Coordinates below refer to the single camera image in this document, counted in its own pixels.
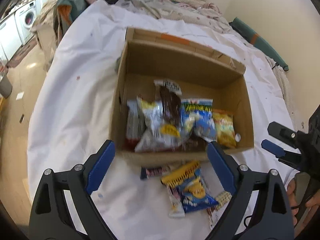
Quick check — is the silver yellow snack packet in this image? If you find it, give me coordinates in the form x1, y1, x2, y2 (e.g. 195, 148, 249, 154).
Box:
135, 96, 187, 153

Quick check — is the person's right hand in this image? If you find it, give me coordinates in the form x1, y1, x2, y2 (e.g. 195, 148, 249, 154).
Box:
286, 180, 320, 214

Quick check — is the green rolled mat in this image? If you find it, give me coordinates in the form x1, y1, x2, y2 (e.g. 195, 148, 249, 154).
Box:
229, 17, 289, 71

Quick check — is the beige cloth cover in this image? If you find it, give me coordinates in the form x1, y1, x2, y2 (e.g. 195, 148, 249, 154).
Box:
30, 0, 63, 72

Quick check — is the white kitchen cabinet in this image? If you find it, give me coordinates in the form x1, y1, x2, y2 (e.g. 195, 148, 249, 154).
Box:
0, 12, 24, 60

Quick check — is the grey trash bin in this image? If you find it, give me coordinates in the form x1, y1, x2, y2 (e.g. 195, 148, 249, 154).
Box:
0, 74, 13, 98

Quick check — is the patterned floor mat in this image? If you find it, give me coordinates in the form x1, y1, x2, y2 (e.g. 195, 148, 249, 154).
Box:
6, 34, 38, 68

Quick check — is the yellow checkered snack packet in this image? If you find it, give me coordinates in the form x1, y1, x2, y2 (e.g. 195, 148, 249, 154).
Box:
214, 191, 232, 210

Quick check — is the white washing machine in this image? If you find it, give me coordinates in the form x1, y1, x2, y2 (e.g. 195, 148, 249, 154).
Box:
14, 1, 38, 45

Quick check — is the red sausage stick packet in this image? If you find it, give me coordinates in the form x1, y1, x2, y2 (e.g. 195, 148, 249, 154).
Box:
206, 205, 219, 229

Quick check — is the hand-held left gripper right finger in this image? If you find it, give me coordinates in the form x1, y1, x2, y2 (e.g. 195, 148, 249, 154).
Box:
205, 141, 295, 240

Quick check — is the white red-edged snack packet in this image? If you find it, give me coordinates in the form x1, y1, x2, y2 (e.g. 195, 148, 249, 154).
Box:
125, 99, 147, 150

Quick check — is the brown cardboard box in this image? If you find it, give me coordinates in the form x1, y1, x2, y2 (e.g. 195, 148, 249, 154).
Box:
109, 27, 255, 168

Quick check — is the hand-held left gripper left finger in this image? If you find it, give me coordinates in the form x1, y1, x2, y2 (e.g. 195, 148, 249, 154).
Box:
29, 140, 116, 240

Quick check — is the light blue snack packet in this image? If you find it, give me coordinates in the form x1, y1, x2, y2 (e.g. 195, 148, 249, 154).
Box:
180, 99, 217, 143

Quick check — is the dark brown snack packet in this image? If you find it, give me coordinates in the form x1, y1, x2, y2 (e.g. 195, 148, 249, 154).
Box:
154, 79, 182, 128

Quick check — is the blue yellow snack packet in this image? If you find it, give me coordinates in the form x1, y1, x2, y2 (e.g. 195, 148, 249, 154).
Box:
161, 160, 219, 213

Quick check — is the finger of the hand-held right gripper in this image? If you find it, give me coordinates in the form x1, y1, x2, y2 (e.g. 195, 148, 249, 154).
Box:
261, 139, 304, 167
267, 121, 304, 143

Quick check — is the dark blue stick packet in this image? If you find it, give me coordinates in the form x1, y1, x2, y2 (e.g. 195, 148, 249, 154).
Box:
140, 164, 180, 180

